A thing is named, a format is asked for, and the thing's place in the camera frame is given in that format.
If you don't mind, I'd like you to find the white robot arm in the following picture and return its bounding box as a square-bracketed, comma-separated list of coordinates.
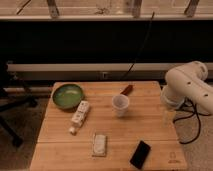
[161, 61, 213, 114]

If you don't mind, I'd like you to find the black smartphone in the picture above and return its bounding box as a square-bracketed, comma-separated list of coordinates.
[130, 141, 151, 169]

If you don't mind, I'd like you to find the thin black rod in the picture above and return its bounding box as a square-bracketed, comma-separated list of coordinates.
[119, 11, 155, 80]

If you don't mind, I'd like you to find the black office chair base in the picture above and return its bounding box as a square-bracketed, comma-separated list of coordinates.
[0, 61, 38, 148]

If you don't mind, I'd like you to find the green ceramic bowl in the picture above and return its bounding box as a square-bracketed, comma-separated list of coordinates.
[52, 84, 84, 109]

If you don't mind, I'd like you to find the red-handled tool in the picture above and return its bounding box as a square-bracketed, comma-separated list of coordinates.
[120, 85, 133, 95]

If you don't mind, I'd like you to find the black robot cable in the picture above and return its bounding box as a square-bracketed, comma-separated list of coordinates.
[172, 99, 212, 145]

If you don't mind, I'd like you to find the white tube bottle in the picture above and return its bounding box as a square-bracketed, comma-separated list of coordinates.
[69, 101, 90, 135]

